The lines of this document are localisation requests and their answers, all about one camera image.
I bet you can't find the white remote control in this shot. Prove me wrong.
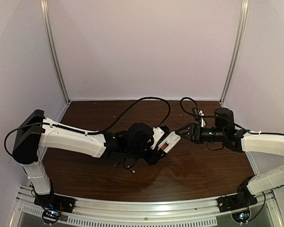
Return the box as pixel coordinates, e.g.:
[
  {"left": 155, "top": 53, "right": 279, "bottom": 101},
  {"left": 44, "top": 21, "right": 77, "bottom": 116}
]
[{"left": 158, "top": 131, "right": 181, "bottom": 154}]

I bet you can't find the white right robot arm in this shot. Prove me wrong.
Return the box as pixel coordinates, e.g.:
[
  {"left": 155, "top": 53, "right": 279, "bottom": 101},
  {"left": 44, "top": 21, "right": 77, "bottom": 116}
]
[{"left": 176, "top": 108, "right": 284, "bottom": 196}]

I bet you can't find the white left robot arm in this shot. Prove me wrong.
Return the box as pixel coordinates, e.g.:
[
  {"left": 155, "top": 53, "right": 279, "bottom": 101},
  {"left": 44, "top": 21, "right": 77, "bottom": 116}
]
[{"left": 12, "top": 109, "right": 170, "bottom": 195}]

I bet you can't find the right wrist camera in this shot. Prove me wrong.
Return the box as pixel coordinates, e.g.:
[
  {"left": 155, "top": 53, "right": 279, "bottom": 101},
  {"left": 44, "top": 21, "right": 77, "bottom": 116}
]
[{"left": 192, "top": 107, "right": 206, "bottom": 127}]

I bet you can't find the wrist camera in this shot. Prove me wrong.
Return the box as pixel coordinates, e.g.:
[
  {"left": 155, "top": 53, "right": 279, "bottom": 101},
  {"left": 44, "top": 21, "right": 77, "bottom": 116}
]
[
  {"left": 151, "top": 125, "right": 170, "bottom": 149},
  {"left": 192, "top": 107, "right": 206, "bottom": 127}
]

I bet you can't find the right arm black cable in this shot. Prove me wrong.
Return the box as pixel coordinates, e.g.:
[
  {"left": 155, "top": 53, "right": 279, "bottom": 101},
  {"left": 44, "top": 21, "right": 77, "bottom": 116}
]
[{"left": 179, "top": 96, "right": 284, "bottom": 137}]

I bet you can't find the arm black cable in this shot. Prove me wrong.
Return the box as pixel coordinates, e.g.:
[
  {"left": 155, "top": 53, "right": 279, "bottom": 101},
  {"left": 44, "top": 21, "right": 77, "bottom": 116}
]
[
  {"left": 4, "top": 96, "right": 171, "bottom": 159},
  {"left": 179, "top": 96, "right": 284, "bottom": 137}
]

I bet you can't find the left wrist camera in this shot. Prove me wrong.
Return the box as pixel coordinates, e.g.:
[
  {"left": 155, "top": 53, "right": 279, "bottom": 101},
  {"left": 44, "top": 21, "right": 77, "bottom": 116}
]
[{"left": 151, "top": 125, "right": 170, "bottom": 149}]

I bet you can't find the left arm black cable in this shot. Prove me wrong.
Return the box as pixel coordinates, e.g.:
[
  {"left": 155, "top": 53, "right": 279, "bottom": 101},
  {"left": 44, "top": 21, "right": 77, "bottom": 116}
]
[{"left": 4, "top": 96, "right": 171, "bottom": 159}]

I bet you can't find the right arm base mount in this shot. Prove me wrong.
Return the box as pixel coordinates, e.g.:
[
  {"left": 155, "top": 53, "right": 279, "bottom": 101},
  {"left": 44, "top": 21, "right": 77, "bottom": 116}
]
[{"left": 216, "top": 179, "right": 257, "bottom": 225}]

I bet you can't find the right aluminium corner post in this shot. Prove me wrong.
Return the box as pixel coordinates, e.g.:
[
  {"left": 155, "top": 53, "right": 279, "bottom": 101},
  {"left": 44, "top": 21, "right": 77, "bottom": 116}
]
[{"left": 220, "top": 0, "right": 249, "bottom": 105}]

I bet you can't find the aluminium corner post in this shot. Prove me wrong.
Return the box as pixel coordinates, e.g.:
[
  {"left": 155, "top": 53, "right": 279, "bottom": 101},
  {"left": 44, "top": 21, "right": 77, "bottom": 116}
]
[
  {"left": 220, "top": 0, "right": 249, "bottom": 105},
  {"left": 40, "top": 0, "right": 70, "bottom": 104}
]

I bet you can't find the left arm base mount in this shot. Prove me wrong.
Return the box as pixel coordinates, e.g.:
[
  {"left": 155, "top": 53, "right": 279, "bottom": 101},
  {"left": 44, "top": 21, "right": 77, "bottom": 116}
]
[{"left": 34, "top": 194, "right": 76, "bottom": 225}]

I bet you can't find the left aluminium corner post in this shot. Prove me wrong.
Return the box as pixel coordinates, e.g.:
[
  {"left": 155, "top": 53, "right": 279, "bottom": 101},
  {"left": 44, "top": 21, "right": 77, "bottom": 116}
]
[{"left": 40, "top": 0, "right": 70, "bottom": 104}]

